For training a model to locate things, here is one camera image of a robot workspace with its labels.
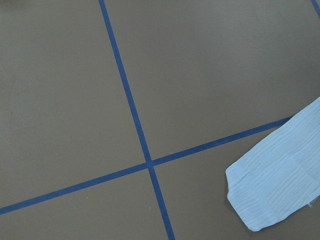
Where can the light blue striped shirt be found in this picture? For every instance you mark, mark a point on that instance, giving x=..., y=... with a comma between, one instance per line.
x=280, y=174

